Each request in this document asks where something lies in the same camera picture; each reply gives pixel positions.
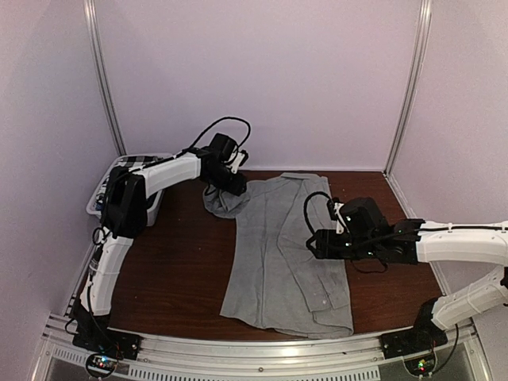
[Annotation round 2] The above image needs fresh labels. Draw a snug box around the black white checkered shirt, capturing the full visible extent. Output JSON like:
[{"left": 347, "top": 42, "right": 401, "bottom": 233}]
[{"left": 114, "top": 155, "right": 164, "bottom": 168}]

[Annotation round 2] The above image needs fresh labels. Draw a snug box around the aluminium corner post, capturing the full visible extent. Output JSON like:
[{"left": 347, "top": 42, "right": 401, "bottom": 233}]
[
  {"left": 383, "top": 0, "right": 433, "bottom": 178},
  {"left": 83, "top": 0, "right": 127, "bottom": 156}
]

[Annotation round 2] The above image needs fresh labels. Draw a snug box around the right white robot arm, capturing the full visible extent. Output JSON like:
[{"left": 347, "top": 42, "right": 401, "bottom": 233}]
[{"left": 306, "top": 198, "right": 507, "bottom": 351}]

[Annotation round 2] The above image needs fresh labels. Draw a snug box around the black cable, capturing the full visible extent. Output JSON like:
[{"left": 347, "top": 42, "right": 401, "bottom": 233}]
[
  {"left": 302, "top": 190, "right": 334, "bottom": 235},
  {"left": 186, "top": 115, "right": 253, "bottom": 154}
]

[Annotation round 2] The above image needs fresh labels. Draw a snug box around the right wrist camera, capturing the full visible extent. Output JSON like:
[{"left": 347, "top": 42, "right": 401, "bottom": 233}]
[{"left": 327, "top": 198, "right": 347, "bottom": 234}]

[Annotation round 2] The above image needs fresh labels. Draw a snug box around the grey long sleeve shirt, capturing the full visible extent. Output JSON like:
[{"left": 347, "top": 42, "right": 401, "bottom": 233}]
[{"left": 203, "top": 172, "right": 354, "bottom": 339}]

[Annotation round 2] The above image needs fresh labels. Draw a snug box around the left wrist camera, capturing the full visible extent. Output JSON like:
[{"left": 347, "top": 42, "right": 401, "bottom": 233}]
[{"left": 228, "top": 149, "right": 249, "bottom": 174}]

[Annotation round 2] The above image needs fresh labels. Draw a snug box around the left black cable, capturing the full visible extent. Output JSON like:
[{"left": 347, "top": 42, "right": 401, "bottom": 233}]
[{"left": 186, "top": 115, "right": 253, "bottom": 154}]

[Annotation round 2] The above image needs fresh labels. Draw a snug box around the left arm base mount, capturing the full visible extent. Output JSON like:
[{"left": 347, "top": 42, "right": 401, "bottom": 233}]
[{"left": 72, "top": 329, "right": 141, "bottom": 379}]

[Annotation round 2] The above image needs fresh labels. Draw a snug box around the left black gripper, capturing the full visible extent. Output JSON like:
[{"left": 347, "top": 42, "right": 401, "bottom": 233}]
[{"left": 206, "top": 165, "right": 248, "bottom": 197}]

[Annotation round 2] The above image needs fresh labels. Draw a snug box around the white plastic basket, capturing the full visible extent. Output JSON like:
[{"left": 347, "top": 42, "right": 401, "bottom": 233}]
[{"left": 86, "top": 152, "right": 175, "bottom": 228}]

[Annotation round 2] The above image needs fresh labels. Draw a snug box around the left aluminium corner post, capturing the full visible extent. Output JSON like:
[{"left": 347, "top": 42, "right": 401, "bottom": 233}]
[{"left": 83, "top": 0, "right": 127, "bottom": 156}]

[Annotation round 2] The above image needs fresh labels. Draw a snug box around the right black cable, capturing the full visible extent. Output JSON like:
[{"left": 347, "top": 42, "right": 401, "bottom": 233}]
[{"left": 302, "top": 190, "right": 334, "bottom": 235}]

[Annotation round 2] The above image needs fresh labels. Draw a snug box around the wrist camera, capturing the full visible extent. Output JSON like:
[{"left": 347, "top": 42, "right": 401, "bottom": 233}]
[
  {"left": 228, "top": 149, "right": 249, "bottom": 174},
  {"left": 327, "top": 198, "right": 347, "bottom": 234}
]

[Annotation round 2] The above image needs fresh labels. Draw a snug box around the right aluminium corner post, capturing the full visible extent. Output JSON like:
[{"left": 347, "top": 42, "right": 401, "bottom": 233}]
[{"left": 383, "top": 0, "right": 433, "bottom": 178}]

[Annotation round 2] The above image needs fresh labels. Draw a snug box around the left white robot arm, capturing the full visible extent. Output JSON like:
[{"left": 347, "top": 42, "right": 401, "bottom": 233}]
[{"left": 71, "top": 133, "right": 248, "bottom": 320}]

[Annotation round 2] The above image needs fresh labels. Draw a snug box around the aluminium front rail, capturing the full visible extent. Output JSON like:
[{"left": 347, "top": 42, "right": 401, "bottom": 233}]
[{"left": 39, "top": 313, "right": 489, "bottom": 381}]

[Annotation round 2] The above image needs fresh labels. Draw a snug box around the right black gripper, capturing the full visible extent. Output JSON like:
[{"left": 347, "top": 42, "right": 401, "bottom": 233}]
[{"left": 306, "top": 229, "right": 379, "bottom": 260}]

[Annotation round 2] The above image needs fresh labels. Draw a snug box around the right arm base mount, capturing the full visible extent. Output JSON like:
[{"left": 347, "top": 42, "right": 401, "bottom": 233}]
[{"left": 380, "top": 328, "right": 448, "bottom": 378}]

